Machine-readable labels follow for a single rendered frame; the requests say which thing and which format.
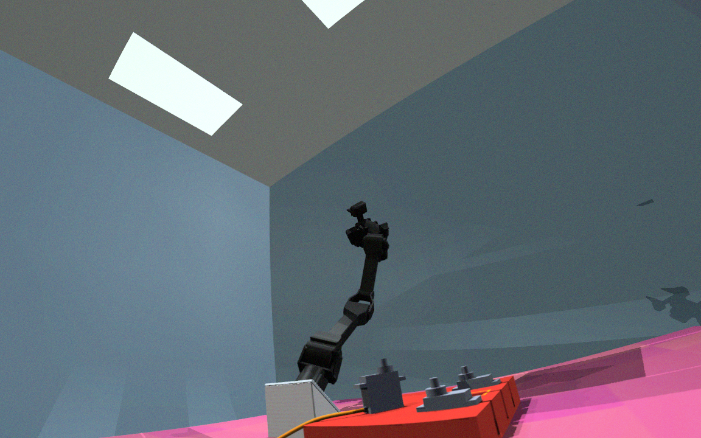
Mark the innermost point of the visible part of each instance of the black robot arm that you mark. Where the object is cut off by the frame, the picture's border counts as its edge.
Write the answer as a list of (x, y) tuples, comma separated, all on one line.
[(321, 357)]

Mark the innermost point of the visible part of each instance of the red flat deck panel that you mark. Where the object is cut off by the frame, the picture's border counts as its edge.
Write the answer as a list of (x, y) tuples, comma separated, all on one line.
[(479, 407)]

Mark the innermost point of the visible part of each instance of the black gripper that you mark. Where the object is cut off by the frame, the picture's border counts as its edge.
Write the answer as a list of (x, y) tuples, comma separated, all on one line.
[(357, 210)]

